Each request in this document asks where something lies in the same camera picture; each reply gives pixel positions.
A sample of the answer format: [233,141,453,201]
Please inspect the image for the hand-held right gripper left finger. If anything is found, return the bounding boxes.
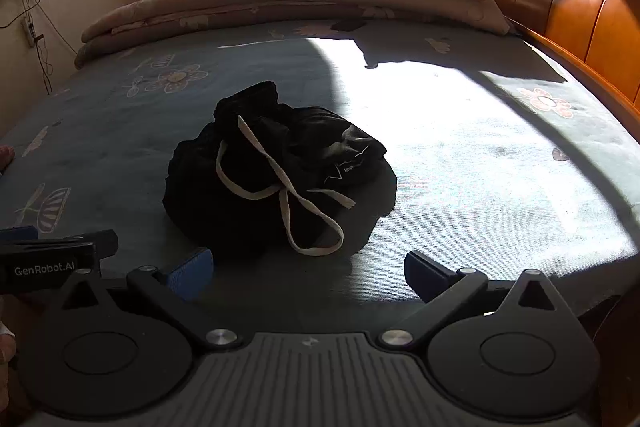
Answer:
[47,247,243,352]

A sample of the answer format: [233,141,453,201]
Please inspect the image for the folded pink floral quilt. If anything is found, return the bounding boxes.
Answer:
[74,0,516,70]

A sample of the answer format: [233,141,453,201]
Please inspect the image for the white power strip with cables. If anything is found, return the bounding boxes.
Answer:
[0,0,66,95]

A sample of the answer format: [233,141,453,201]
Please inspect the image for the black drawstring pants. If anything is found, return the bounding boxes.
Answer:
[162,81,398,258]

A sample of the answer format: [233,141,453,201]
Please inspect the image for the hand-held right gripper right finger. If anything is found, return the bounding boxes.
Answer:
[377,251,583,352]

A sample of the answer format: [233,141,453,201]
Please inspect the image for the person's left hand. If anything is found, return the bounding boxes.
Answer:
[0,296,17,425]

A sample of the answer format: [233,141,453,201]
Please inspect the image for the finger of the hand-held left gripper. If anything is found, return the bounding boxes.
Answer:
[0,226,40,244]

